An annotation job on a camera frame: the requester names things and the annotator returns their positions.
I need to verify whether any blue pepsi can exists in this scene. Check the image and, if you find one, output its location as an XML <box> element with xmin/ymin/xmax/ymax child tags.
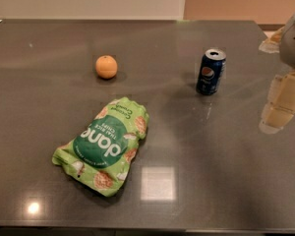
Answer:
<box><xmin>196</xmin><ymin>48</ymin><xmax>226</xmax><ymax>95</ymax></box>

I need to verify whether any green rice chip bag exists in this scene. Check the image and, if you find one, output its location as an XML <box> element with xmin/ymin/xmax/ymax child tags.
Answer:
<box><xmin>52</xmin><ymin>97</ymin><xmax>149</xmax><ymax>197</ymax></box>

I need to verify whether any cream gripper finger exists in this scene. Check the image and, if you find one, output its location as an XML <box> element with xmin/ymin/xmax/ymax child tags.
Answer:
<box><xmin>259</xmin><ymin>70</ymin><xmax>295</xmax><ymax>134</ymax></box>
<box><xmin>259</xmin><ymin>28</ymin><xmax>283</xmax><ymax>54</ymax></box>

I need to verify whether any orange fruit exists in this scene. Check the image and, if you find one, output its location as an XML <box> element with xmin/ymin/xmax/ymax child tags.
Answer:
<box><xmin>95</xmin><ymin>55</ymin><xmax>118</xmax><ymax>80</ymax></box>

